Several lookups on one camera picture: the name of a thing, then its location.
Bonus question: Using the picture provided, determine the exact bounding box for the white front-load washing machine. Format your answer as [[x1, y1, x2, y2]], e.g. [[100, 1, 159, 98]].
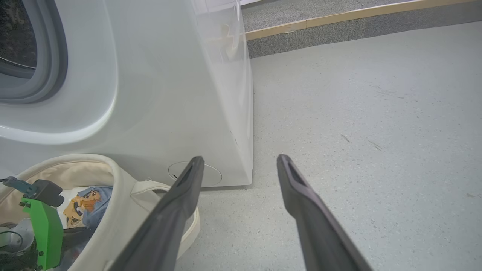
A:
[[0, 0, 253, 189]]

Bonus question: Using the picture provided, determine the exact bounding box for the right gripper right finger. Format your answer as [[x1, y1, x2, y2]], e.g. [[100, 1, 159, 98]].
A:
[[277, 154, 373, 271]]

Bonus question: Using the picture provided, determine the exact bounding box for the round drain filter cover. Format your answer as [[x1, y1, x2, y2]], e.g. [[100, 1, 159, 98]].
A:
[[168, 161, 223, 188]]

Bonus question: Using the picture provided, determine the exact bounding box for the white cloth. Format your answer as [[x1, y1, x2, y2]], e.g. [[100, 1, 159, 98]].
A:
[[56, 187, 81, 228]]

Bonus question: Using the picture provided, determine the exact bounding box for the wooden floor edge strip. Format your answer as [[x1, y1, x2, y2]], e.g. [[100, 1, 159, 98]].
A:
[[245, 0, 482, 41]]

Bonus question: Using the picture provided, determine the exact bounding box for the blue bear-print garment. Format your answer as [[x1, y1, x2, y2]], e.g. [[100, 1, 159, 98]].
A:
[[62, 186, 113, 230]]

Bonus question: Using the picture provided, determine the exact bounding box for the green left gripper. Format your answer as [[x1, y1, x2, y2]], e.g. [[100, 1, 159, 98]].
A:
[[20, 198, 95, 271]]

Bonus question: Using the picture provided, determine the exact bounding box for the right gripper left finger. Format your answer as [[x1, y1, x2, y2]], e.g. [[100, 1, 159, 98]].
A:
[[107, 156, 205, 271]]

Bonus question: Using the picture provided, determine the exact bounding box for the grey rubber door gasket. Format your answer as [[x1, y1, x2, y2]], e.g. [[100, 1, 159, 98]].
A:
[[0, 0, 69, 105]]

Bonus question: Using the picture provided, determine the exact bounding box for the cream canvas laundry basket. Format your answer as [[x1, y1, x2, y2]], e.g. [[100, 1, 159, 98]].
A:
[[0, 154, 201, 271]]

